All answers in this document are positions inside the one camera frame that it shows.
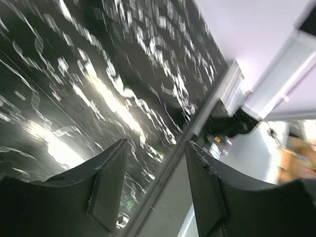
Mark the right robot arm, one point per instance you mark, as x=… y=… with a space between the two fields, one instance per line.
x=298 y=58

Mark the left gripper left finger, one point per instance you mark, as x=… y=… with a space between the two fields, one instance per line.
x=81 y=202

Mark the aluminium front rail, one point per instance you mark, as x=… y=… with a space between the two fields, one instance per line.
x=169 y=200

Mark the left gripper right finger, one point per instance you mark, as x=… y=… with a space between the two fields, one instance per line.
x=228 y=203

